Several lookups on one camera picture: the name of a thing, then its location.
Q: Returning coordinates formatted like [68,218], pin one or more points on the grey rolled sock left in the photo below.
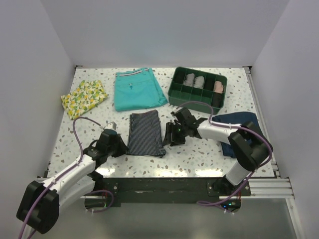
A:
[189,80]

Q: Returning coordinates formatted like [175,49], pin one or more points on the aluminium frame rail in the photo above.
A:
[279,188]

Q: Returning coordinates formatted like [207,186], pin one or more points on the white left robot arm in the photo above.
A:
[43,202]

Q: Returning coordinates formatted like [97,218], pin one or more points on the lemon print folded cloth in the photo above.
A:
[87,95]

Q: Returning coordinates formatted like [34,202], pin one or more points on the teal folded shorts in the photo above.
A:
[136,90]

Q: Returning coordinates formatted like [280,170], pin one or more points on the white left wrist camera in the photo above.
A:
[110,125]

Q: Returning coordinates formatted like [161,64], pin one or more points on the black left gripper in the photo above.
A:
[122,149]

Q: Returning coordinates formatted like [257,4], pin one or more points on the dark blue folded garment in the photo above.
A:
[234,118]

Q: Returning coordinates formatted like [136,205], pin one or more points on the white grey rolled sock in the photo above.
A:
[199,82]

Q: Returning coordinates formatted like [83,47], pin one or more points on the navy white striped underwear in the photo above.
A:
[145,137]

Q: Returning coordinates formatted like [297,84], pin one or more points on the black rolled garment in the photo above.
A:
[209,82]

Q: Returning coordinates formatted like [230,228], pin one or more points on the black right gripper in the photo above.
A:
[168,132]

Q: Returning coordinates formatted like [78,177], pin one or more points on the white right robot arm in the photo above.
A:
[249,145]

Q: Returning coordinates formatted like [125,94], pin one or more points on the pink rolled garment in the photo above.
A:
[218,87]

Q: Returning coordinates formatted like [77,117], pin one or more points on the green divided organizer box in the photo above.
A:
[193,98]

